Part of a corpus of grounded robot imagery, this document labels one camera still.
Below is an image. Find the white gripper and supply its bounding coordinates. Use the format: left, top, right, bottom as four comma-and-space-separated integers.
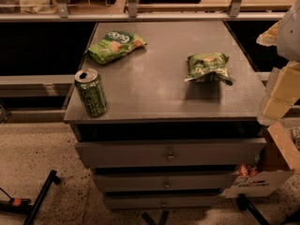
256, 0, 300, 120

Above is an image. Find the green jalapeno chip bag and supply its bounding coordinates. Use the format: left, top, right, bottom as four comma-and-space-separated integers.
185, 52, 233, 85

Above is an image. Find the light green chip bag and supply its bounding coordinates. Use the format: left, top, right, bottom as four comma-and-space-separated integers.
86, 31, 147, 65

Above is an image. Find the green soda can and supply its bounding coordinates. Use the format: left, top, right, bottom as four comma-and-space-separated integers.
75, 68, 107, 117

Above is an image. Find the cardboard box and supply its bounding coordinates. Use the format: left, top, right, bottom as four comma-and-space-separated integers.
223, 122, 300, 198

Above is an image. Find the top grey drawer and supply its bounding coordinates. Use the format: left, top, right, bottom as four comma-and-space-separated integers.
75, 138, 265, 168

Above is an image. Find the grey drawer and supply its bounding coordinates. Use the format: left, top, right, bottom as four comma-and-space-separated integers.
75, 138, 265, 168
93, 172, 237, 193
103, 196, 223, 210

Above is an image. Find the red snack packet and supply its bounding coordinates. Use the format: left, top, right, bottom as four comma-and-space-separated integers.
238, 164, 259, 177

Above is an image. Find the grey drawer cabinet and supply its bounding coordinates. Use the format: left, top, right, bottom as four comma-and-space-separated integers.
65, 21, 263, 198

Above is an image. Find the black right stand leg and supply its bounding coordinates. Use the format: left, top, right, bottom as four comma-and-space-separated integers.
237, 194, 270, 225

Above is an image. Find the middle grey drawer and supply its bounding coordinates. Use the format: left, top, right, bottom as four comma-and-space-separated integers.
93, 172, 237, 193

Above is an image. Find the bottom grey drawer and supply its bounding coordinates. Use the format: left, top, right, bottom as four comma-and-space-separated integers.
103, 196, 223, 210

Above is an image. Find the black floor stand leg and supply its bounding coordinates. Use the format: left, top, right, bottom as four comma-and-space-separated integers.
0, 169, 62, 225

